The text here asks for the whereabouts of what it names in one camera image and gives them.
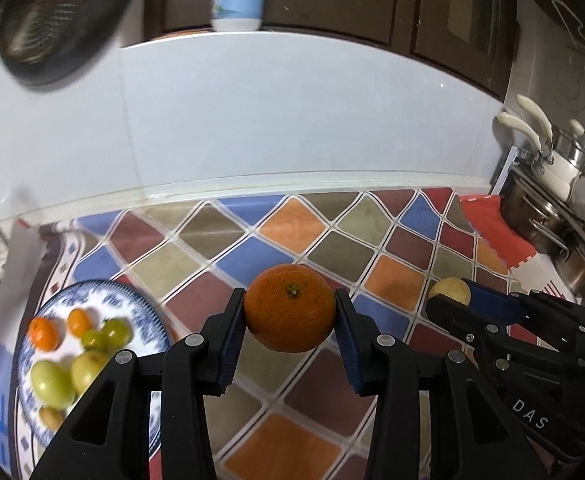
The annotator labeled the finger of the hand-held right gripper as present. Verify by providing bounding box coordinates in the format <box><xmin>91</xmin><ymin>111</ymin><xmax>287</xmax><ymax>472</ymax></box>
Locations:
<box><xmin>465</xmin><ymin>277</ymin><xmax>585</xmax><ymax>358</ymax></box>
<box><xmin>425</xmin><ymin>296</ymin><xmax>529</xmax><ymax>392</ymax></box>

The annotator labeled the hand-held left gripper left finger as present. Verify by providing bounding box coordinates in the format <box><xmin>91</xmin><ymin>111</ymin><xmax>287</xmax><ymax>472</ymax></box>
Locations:
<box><xmin>30</xmin><ymin>287</ymin><xmax>247</xmax><ymax>480</ymax></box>

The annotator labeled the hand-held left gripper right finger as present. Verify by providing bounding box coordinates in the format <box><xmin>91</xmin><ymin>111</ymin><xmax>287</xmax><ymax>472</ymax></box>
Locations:
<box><xmin>335</xmin><ymin>288</ymin><xmax>548</xmax><ymax>480</ymax></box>

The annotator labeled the small yellow fruit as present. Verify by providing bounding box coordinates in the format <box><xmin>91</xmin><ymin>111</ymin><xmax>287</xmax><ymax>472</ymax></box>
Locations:
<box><xmin>429</xmin><ymin>277</ymin><xmax>471</xmax><ymax>307</ymax></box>

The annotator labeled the large orange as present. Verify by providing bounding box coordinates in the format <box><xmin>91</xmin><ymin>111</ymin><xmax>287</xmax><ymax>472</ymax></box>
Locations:
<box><xmin>243</xmin><ymin>263</ymin><xmax>337</xmax><ymax>354</ymax></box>

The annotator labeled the blue patterned white plate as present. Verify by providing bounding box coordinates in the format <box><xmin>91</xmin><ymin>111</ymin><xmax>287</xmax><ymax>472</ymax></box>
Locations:
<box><xmin>15</xmin><ymin>280</ymin><xmax>173</xmax><ymax>480</ymax></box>

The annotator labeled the large green round fruit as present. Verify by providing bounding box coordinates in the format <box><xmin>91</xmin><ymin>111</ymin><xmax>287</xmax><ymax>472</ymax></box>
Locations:
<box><xmin>30</xmin><ymin>360</ymin><xmax>76</xmax><ymax>408</ymax></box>

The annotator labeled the small mandarin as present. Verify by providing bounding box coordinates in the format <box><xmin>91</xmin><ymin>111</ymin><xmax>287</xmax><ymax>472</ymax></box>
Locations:
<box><xmin>28</xmin><ymin>316</ymin><xmax>60</xmax><ymax>352</ymax></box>

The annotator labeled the brown round fruit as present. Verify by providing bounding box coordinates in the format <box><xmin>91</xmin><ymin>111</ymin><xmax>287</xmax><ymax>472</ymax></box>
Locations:
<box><xmin>39</xmin><ymin>406</ymin><xmax>67</xmax><ymax>431</ymax></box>

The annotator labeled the white red striped sheet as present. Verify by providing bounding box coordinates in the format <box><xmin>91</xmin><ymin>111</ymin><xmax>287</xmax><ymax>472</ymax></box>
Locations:
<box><xmin>509</xmin><ymin>250</ymin><xmax>585</xmax><ymax>306</ymax></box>

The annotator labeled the red foam mat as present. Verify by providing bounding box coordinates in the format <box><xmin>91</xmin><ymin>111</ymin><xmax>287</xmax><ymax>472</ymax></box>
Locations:
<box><xmin>459</xmin><ymin>192</ymin><xmax>540</xmax><ymax>281</ymax></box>

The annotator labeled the small steel pot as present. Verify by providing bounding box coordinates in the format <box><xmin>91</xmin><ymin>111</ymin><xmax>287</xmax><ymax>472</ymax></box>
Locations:
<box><xmin>552</xmin><ymin>237</ymin><xmax>585</xmax><ymax>298</ymax></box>

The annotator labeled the green cherry tomato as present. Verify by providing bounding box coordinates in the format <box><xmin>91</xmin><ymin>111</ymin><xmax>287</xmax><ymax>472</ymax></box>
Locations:
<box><xmin>101</xmin><ymin>318</ymin><xmax>133</xmax><ymax>348</ymax></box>
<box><xmin>81</xmin><ymin>329</ymin><xmax>109</xmax><ymax>352</ymax></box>

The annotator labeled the colourful diamond pattern mat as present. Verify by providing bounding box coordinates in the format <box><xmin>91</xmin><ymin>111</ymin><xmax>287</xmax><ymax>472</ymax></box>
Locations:
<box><xmin>2</xmin><ymin>187</ymin><xmax>538</xmax><ymax>480</ymax></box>

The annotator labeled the yellow-green round fruit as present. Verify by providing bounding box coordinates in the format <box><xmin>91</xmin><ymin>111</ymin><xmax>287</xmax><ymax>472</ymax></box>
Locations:
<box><xmin>70</xmin><ymin>350</ymin><xmax>110</xmax><ymax>395</ymax></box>

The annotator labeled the small orange kumquat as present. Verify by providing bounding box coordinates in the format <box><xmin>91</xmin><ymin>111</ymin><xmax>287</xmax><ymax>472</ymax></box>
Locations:
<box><xmin>67</xmin><ymin>308</ymin><xmax>92</xmax><ymax>337</ymax></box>

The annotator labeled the dark wooden cabinet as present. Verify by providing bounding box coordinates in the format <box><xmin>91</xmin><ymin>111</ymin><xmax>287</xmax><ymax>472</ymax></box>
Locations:
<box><xmin>142</xmin><ymin>0</ymin><xmax>518</xmax><ymax>101</ymax></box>

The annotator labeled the black frying pan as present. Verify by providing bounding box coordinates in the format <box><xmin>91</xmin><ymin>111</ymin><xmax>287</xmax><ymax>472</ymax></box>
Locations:
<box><xmin>0</xmin><ymin>0</ymin><xmax>148</xmax><ymax>86</ymax></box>

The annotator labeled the golden ribbed basket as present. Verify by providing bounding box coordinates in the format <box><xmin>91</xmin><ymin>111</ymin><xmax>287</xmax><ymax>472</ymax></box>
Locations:
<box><xmin>0</xmin><ymin>0</ymin><xmax>123</xmax><ymax>63</ymax></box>

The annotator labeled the white saucepan cream handle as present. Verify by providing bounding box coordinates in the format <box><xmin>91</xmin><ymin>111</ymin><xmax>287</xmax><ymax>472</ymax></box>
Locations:
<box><xmin>496</xmin><ymin>112</ymin><xmax>580</xmax><ymax>201</ymax></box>

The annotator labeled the steel saucepan cream handle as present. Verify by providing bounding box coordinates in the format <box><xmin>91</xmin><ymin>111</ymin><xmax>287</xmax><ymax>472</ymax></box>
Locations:
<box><xmin>515</xmin><ymin>94</ymin><xmax>585</xmax><ymax>171</ymax></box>

